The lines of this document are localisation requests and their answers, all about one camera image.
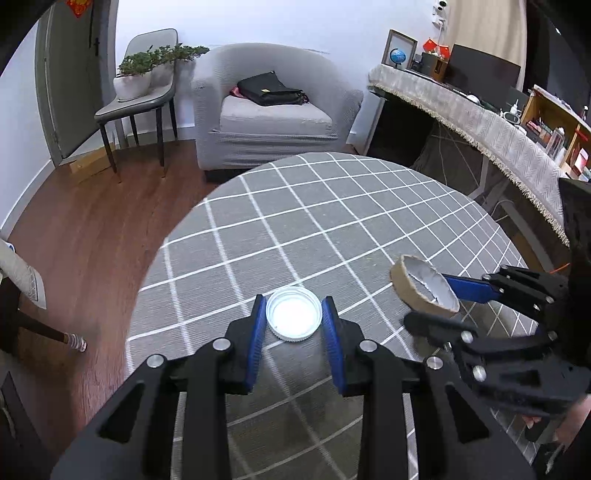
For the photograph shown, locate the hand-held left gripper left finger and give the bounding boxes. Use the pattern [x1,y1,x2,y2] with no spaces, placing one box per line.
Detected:
[48,294,269,480]

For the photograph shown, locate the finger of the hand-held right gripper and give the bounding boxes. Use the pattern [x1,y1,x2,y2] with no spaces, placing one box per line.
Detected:
[404,310,561,370]
[441,265,570,319]

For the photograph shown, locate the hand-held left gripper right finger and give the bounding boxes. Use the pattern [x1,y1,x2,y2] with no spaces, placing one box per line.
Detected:
[322,295,541,480]

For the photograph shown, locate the white plastic lid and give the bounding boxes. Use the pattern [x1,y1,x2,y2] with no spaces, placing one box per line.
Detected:
[265,286,322,343]

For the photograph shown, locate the cardboard tape roll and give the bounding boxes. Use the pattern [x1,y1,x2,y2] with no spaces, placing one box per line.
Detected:
[390,255,461,319]

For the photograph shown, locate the person's right hand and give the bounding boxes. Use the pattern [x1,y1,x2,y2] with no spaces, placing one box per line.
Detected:
[526,401,585,455]

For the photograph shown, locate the sideboard with lace cloth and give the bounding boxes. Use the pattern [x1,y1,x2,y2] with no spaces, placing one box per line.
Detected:
[368,64,571,247]

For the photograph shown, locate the dark desk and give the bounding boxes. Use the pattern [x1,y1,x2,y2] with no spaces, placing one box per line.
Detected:
[362,88,568,278]

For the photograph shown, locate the wooden desktop shelf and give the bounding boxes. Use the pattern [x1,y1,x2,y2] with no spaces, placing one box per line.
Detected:
[519,84,591,181]

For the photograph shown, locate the black monitor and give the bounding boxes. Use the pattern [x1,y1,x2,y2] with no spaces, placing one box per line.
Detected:
[445,44,522,109]

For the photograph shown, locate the dark wooden table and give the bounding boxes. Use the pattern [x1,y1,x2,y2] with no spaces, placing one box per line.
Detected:
[0,277,88,354]

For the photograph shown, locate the grey armchair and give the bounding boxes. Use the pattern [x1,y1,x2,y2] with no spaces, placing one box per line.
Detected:
[191,43,365,181]

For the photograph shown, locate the beige patterned tablecloth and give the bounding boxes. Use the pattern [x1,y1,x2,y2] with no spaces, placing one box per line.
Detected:
[0,237,47,310]

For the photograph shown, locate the flat cardboard box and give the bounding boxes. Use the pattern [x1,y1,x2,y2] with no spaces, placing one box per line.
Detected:
[68,145,116,175]

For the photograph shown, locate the framed globe picture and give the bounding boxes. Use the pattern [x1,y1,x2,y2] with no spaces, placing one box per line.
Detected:
[382,29,419,70]

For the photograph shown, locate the black bag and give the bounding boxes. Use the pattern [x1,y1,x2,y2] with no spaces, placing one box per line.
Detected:
[237,71,309,107]

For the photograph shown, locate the beige curtain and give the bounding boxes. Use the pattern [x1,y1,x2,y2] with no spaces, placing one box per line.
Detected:
[445,0,529,90]

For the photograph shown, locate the grey chair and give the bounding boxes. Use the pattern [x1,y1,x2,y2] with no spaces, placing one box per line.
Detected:
[95,28,180,184]

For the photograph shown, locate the potted green plant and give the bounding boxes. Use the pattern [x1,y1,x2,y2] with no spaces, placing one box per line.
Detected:
[113,43,210,101]

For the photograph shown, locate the grey door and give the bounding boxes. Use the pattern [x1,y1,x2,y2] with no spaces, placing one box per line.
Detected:
[34,0,121,167]

